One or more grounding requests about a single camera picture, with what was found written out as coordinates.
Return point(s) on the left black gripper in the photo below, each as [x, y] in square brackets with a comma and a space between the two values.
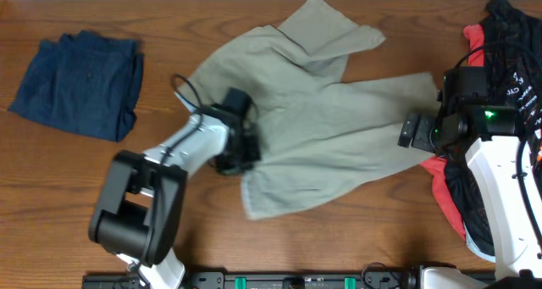
[248, 142]

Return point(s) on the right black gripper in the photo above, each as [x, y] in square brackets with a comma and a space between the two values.
[422, 132]

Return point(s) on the khaki shorts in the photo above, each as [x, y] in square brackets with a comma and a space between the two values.
[320, 137]

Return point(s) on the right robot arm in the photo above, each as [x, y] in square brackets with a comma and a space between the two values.
[490, 138]

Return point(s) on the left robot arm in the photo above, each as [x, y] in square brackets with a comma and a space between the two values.
[137, 214]

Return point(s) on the black printed jersey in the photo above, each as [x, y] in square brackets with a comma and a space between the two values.
[512, 68]

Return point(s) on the white light blue garment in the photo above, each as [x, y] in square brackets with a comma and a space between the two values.
[479, 245]

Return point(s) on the folded navy blue shorts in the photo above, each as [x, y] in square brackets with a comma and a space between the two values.
[84, 84]

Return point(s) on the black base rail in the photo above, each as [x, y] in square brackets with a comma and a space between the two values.
[374, 276]

